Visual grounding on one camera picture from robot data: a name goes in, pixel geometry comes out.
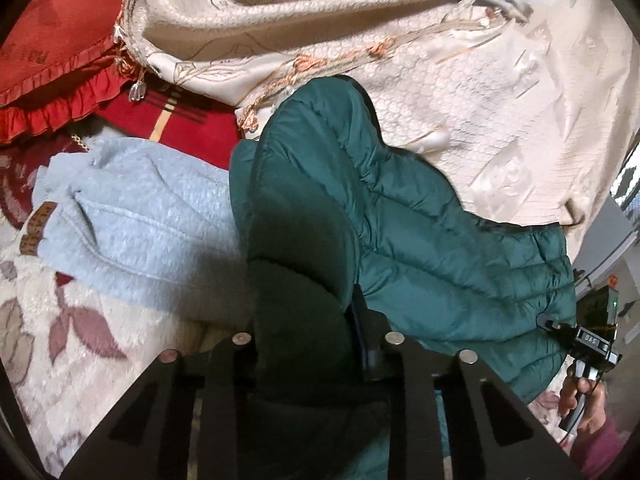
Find green quilted puffer jacket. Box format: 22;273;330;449
229;74;579;480

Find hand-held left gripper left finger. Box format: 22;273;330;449
60;334;262;480

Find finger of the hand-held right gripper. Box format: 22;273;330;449
537;314;572;337

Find red ruffled pillow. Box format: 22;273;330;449
0;0;151;147

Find person's right forearm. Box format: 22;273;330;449
569;416;635;480

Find red plaid blanket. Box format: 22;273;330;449
97;85;247;172

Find light blue sweater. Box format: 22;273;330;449
17;137;262;324

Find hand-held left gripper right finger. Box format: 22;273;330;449
344;284;577;480

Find cream embossed bedspread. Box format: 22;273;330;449
115;0;640;267

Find person's right hand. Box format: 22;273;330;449
557;374;607;432

